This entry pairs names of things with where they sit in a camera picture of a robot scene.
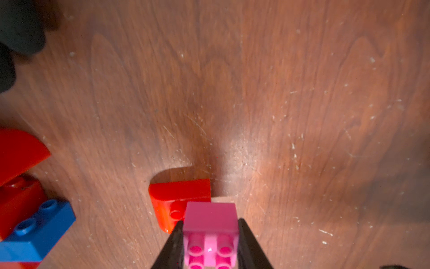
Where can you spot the black work glove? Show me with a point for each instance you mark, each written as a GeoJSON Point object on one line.
{"type": "Point", "coordinates": [21, 32]}

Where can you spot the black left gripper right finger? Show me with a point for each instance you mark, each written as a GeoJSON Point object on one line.
{"type": "Point", "coordinates": [249, 252]}

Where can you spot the pink lego brick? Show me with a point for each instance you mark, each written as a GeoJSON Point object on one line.
{"type": "Point", "coordinates": [210, 235]}

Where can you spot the blue lego brick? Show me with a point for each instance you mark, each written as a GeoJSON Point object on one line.
{"type": "Point", "coordinates": [33, 238]}

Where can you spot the red curved lego brick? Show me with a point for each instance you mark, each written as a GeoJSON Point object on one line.
{"type": "Point", "coordinates": [169, 200]}
{"type": "Point", "coordinates": [19, 265]}
{"type": "Point", "coordinates": [20, 151]}

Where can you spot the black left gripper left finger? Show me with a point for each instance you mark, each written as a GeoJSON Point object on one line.
{"type": "Point", "coordinates": [172, 254]}

